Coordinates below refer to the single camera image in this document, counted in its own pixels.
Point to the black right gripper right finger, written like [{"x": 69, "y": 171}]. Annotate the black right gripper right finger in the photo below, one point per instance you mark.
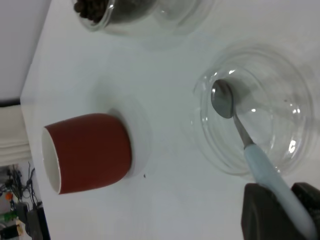
[{"x": 312, "y": 205}]

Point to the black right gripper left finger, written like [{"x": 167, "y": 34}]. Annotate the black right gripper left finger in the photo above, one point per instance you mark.
[{"x": 260, "y": 215}]

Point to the red ceramic mug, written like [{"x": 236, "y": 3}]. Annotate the red ceramic mug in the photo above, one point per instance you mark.
[{"x": 92, "y": 150}]

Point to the dark coffee beans pile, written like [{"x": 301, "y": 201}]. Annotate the dark coffee beans pile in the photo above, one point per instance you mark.
[{"x": 90, "y": 10}]

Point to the clear glass saucer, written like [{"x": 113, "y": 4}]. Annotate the clear glass saucer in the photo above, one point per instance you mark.
[{"x": 275, "y": 82}]

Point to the black box device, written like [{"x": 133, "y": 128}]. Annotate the black box device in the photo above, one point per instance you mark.
[{"x": 36, "y": 222}]

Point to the clear double-wall glass cup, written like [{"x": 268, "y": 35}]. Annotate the clear double-wall glass cup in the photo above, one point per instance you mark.
[{"x": 175, "y": 20}]

